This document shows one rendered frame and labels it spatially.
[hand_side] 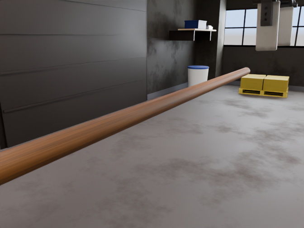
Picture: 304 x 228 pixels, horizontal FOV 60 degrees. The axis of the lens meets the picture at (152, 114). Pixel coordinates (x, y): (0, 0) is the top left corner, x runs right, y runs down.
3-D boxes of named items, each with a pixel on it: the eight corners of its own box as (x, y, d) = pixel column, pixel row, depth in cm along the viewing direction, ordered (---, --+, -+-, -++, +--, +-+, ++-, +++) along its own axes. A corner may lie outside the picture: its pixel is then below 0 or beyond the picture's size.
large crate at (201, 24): (192, 29, 637) (193, 21, 631) (206, 29, 618) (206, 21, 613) (183, 29, 599) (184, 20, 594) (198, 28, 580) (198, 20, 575)
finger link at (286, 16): (275, 8, 50) (276, 8, 51) (273, 46, 52) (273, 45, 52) (293, 6, 48) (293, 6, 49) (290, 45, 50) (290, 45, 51)
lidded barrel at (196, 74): (192, 89, 688) (192, 64, 670) (210, 92, 660) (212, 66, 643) (182, 92, 646) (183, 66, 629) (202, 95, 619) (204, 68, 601)
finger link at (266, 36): (280, 0, 38) (279, 0, 38) (277, 49, 40) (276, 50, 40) (258, 3, 40) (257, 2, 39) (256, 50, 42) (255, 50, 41)
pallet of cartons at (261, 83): (291, 92, 653) (293, 76, 642) (286, 98, 586) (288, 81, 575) (244, 87, 713) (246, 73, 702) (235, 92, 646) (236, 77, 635)
